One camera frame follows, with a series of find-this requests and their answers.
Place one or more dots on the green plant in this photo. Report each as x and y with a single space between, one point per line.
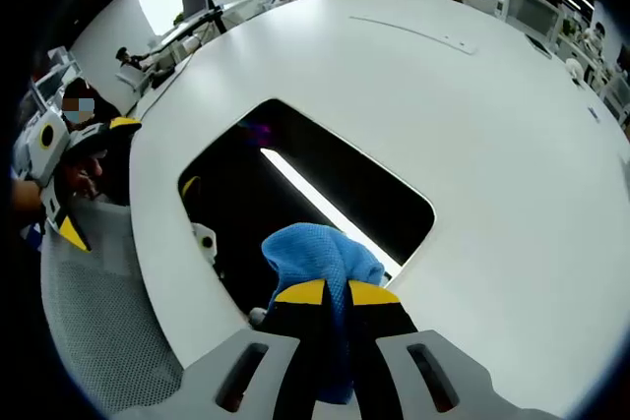
178 19

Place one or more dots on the small dark table item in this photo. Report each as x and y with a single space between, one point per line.
594 114

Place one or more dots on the black glass tablet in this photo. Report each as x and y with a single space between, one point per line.
344 184

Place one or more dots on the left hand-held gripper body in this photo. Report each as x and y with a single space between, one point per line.
34 159

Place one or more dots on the small white figure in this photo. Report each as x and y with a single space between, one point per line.
573 68

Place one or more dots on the blue cleaning cloth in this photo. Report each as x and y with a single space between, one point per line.
310 253

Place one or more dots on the white monitor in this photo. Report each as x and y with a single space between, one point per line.
531 12

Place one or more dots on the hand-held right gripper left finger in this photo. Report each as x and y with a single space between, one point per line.
275 376

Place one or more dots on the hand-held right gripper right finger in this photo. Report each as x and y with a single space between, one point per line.
394 376

